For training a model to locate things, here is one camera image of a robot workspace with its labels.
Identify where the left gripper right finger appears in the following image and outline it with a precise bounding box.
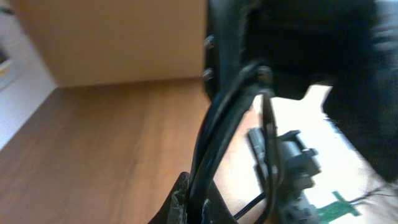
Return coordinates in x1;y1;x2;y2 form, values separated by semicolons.
201;182;237;224

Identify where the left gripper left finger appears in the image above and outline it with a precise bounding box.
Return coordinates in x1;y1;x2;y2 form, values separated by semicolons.
149;172;190;224

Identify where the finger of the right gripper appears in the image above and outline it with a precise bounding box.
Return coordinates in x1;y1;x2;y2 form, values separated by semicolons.
202;0;249;100

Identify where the black cable bundle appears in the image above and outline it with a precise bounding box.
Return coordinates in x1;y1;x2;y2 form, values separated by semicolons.
186;62;285;224

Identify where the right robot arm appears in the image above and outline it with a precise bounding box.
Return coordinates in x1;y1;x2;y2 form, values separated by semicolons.
205;0;397;182

